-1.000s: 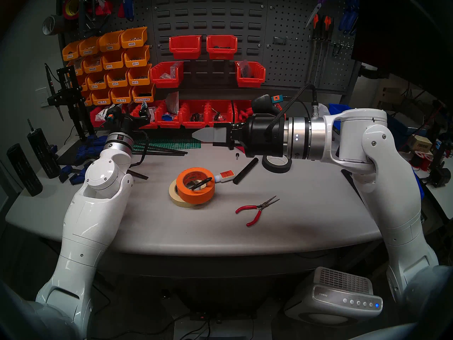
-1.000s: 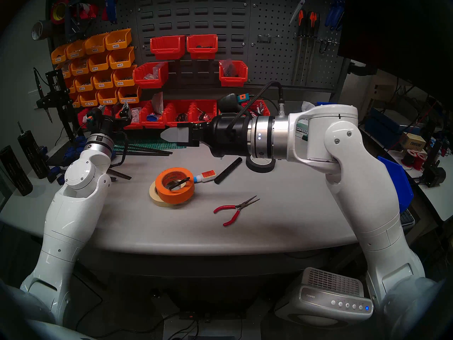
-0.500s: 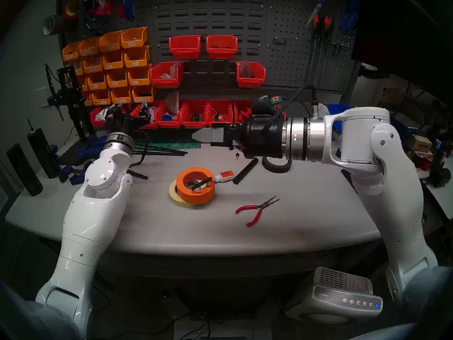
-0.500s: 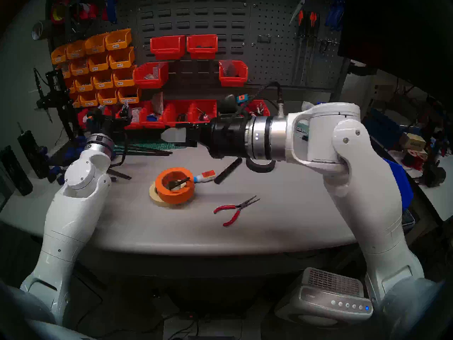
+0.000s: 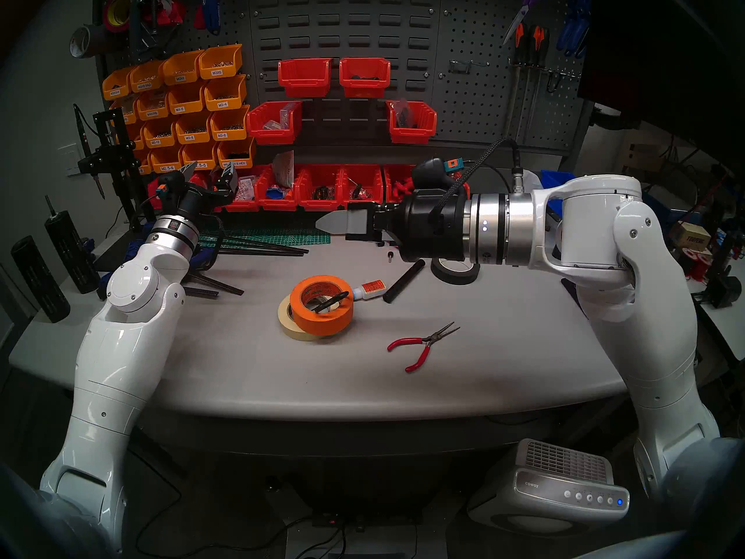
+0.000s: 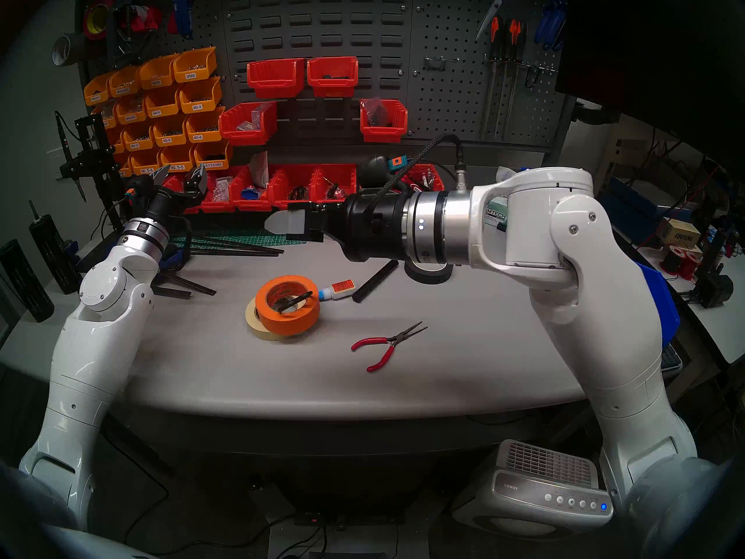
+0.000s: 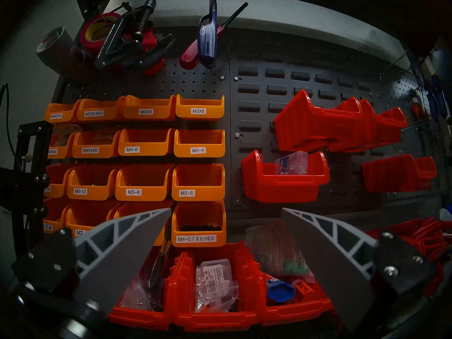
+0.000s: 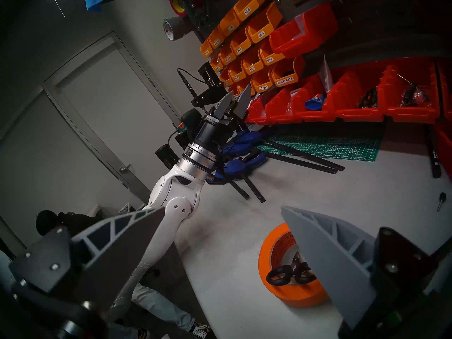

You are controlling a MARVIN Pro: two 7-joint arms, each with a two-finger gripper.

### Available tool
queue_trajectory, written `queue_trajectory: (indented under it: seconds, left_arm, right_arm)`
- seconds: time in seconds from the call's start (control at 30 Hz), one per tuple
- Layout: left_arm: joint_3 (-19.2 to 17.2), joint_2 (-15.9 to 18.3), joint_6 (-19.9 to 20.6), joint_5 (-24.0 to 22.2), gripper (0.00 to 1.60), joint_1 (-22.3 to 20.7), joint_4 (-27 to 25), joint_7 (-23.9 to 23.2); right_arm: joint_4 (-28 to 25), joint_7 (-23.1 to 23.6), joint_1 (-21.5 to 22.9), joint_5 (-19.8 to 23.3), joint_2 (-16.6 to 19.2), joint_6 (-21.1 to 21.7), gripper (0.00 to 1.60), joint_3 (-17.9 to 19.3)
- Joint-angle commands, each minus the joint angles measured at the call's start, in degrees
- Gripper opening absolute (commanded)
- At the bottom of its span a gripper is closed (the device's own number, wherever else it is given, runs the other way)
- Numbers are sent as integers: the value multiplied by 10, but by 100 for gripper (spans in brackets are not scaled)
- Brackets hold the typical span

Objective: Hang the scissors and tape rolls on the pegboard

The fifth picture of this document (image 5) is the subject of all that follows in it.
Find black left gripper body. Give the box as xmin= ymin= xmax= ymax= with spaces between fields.
xmin=156 ymin=184 xmax=235 ymax=233

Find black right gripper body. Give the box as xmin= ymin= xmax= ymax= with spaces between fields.
xmin=375 ymin=188 xmax=473 ymax=263

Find black tape roll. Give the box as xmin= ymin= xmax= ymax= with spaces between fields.
xmin=431 ymin=258 xmax=481 ymax=286

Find orange tape roll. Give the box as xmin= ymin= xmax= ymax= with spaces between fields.
xmin=289 ymin=275 xmax=354 ymax=337

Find beige masking tape roll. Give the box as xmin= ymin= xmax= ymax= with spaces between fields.
xmin=277 ymin=296 xmax=327 ymax=341

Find red tape roll yellow core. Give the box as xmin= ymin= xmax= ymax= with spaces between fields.
xmin=102 ymin=0 xmax=140 ymax=33

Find black cylindrical rod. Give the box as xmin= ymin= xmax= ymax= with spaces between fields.
xmin=382 ymin=259 xmax=427 ymax=304

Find clear plastic bag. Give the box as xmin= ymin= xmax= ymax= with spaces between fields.
xmin=274 ymin=150 xmax=296 ymax=189

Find green cutting mat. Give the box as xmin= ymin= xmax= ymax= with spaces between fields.
xmin=198 ymin=214 xmax=332 ymax=251

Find black tool stand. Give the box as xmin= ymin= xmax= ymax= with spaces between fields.
xmin=79 ymin=107 xmax=155 ymax=227

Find black soldering iron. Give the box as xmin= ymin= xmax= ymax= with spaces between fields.
xmin=73 ymin=104 xmax=107 ymax=200

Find black perforated cylinder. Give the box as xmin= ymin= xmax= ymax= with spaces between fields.
xmin=45 ymin=196 xmax=101 ymax=295
xmin=10 ymin=235 xmax=72 ymax=324

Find blue plastic bin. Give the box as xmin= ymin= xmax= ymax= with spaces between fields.
xmin=540 ymin=169 xmax=577 ymax=215

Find red white plastic tool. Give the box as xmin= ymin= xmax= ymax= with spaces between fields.
xmin=146 ymin=0 xmax=188 ymax=27

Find black metal tool rack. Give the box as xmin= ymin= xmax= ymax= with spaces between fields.
xmin=509 ymin=60 xmax=583 ymax=94

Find cardboard box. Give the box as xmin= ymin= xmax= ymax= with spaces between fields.
xmin=669 ymin=220 xmax=712 ymax=251

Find white Coway air purifier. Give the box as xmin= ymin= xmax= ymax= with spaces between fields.
xmin=467 ymin=438 xmax=631 ymax=535

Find black power strip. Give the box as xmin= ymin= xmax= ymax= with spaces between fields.
xmin=311 ymin=508 xmax=423 ymax=529

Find black computer monitor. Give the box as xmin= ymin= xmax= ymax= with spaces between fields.
xmin=576 ymin=0 xmax=745 ymax=168

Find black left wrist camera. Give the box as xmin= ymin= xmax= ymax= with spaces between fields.
xmin=152 ymin=176 xmax=186 ymax=207

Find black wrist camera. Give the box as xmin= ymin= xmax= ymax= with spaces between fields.
xmin=410 ymin=157 xmax=466 ymax=192
xmin=152 ymin=176 xmax=186 ymax=207

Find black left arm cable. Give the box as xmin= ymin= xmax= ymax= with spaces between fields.
xmin=198 ymin=231 xmax=226 ymax=274

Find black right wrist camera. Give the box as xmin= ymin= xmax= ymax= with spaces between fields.
xmin=410 ymin=157 xmax=466 ymax=192

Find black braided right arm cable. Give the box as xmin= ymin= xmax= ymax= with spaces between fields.
xmin=430 ymin=137 xmax=524 ymax=224

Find red-handled needle-nose pliers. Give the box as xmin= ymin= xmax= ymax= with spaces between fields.
xmin=387 ymin=322 xmax=460 ymax=373

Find dark grey pegboard wall panel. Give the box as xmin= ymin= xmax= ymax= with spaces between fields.
xmin=93 ymin=0 xmax=594 ymax=157

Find grey duct tape roll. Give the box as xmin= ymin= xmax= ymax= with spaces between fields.
xmin=70 ymin=25 xmax=108 ymax=59

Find orange-handled screwdriver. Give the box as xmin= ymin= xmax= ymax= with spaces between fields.
xmin=524 ymin=25 xmax=551 ymax=139
xmin=506 ymin=23 xmax=531 ymax=139

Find purple-handled scissors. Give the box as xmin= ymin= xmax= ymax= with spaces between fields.
xmin=503 ymin=0 xmax=549 ymax=46

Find blue-handled pliers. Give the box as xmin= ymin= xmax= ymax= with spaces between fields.
xmin=556 ymin=0 xmax=591 ymax=59

